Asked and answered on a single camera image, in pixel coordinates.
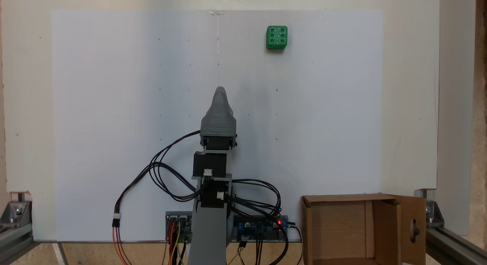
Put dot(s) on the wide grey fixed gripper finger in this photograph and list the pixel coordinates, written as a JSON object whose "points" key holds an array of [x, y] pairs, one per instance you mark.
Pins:
{"points": [[218, 116]]}

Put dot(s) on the green die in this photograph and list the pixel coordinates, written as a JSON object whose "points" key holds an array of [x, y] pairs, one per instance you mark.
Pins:
{"points": [[276, 37]]}

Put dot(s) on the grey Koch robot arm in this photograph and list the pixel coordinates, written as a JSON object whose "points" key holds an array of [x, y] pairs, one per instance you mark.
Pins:
{"points": [[208, 227]]}

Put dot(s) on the blue circuit board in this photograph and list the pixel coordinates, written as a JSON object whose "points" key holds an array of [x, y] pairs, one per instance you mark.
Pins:
{"points": [[258, 229]]}

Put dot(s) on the clear tape strip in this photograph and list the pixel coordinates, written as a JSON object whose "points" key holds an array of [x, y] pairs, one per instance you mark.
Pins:
{"points": [[217, 12]]}

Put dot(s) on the white paper sheet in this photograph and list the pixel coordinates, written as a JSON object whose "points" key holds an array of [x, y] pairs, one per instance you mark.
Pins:
{"points": [[114, 105]]}

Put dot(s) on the brown cardboard box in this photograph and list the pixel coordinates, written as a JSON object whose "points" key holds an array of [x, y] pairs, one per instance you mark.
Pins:
{"points": [[342, 230]]}

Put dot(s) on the metal corner bracket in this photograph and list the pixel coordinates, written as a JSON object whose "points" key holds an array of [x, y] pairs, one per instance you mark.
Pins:
{"points": [[17, 211], [432, 209]]}

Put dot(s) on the aluminium frame post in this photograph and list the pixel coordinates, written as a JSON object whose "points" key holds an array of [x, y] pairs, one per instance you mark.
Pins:
{"points": [[13, 238], [452, 246]]}

